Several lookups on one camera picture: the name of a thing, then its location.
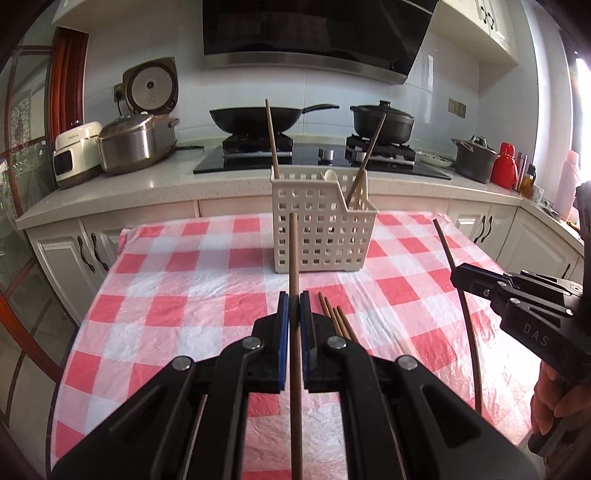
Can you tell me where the black range hood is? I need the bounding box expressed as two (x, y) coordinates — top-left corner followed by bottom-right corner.
(202, 0), (439, 85)

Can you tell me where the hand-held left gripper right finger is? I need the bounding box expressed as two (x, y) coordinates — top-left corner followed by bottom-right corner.
(298, 290), (541, 480)

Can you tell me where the pink plastic bottle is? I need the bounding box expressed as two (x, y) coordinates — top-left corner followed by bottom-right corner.
(554, 150), (580, 221)

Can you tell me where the person's right hand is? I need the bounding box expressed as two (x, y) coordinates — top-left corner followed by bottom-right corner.
(531, 362), (591, 437)

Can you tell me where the white plastic utensil basket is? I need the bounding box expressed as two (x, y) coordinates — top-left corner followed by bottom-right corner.
(270, 167), (380, 274)

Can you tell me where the black wok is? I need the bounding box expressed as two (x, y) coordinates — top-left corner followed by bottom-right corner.
(209, 103), (340, 136)

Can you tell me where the red thermos bottle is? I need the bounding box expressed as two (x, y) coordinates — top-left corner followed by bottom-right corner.
(490, 142), (518, 190)

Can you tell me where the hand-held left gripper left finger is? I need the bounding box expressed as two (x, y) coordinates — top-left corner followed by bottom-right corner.
(51, 291), (291, 480)

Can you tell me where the white stone countertop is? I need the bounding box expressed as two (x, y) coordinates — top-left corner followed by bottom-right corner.
(16, 136), (591, 241)

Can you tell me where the amber oil bottle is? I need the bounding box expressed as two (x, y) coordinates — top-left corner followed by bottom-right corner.
(519, 165), (537, 197)

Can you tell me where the small white cooker appliance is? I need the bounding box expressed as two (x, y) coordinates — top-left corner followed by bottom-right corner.
(52, 121), (105, 190)

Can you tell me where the white plate with food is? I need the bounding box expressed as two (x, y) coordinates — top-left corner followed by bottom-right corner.
(414, 150), (455, 168)

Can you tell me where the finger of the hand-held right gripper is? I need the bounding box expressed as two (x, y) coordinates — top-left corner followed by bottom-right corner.
(451, 276), (523, 311)
(454, 264), (581, 297)

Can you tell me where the grey lidded stock pot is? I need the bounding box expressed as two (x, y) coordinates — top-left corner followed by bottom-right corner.
(451, 135), (499, 184)

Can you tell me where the black lidded cooking pot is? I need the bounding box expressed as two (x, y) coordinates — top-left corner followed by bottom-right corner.
(349, 100), (415, 144)

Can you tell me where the black glass gas stove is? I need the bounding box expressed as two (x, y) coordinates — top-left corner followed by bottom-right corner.
(193, 134), (453, 181)

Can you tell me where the white wall cabinet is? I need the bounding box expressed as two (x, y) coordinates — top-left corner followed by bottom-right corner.
(436, 0), (518, 65)

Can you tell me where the stainless steel bottle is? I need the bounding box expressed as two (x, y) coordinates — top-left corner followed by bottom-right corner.
(513, 152), (528, 192)

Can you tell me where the silver rice cooker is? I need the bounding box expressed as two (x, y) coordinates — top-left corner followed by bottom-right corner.
(121, 56), (181, 153)

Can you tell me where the red white checkered tablecloth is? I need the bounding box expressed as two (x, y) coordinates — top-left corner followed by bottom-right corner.
(50, 211), (541, 480)

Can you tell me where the stainless steel pressure cooker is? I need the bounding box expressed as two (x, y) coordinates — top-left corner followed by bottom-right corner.
(97, 113), (180, 175)

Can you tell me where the white ceramic spoon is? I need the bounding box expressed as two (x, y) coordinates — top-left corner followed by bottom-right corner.
(323, 169), (345, 204)

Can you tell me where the red wooden glass door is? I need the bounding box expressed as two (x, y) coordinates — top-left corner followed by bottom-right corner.
(0, 27), (88, 435)

